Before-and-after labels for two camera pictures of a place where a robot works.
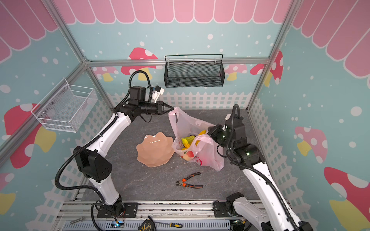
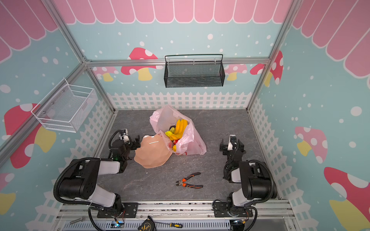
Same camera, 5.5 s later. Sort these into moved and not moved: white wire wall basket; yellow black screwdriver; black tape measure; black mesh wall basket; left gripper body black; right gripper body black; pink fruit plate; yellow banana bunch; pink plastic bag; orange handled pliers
Moved: yellow banana bunch; pink plastic bag; right gripper body black; left gripper body black
Not moved: black tape measure; orange handled pliers; white wire wall basket; yellow black screwdriver; black mesh wall basket; pink fruit plate
